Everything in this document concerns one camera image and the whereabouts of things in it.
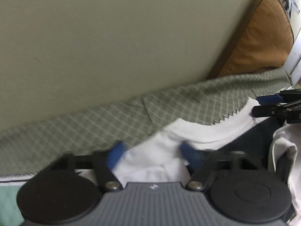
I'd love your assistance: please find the dark navy cloth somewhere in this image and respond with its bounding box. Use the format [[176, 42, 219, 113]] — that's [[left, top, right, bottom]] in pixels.
[[195, 116, 293, 184]]

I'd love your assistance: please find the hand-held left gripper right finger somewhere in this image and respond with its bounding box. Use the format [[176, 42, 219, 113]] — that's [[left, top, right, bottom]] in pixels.
[[180, 141, 262, 192]]

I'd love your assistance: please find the grey-green diamond patterned blanket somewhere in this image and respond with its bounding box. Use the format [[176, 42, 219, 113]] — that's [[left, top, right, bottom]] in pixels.
[[0, 68, 293, 178]]

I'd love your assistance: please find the white shirt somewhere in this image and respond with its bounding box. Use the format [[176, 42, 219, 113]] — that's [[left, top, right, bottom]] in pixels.
[[110, 97, 301, 224]]

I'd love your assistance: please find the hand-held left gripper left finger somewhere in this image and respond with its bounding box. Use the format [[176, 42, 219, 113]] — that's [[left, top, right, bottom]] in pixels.
[[50, 141, 127, 192]]

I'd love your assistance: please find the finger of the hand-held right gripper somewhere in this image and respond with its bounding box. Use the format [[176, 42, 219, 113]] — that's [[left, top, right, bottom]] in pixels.
[[252, 101, 301, 124], [257, 88, 301, 105]]

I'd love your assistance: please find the orange-brown cushion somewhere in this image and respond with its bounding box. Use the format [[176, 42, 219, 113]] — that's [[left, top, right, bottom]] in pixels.
[[208, 0, 295, 78]]

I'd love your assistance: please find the teal grid patterned cloth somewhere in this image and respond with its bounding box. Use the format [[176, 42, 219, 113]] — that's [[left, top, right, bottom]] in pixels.
[[0, 185, 26, 226]]

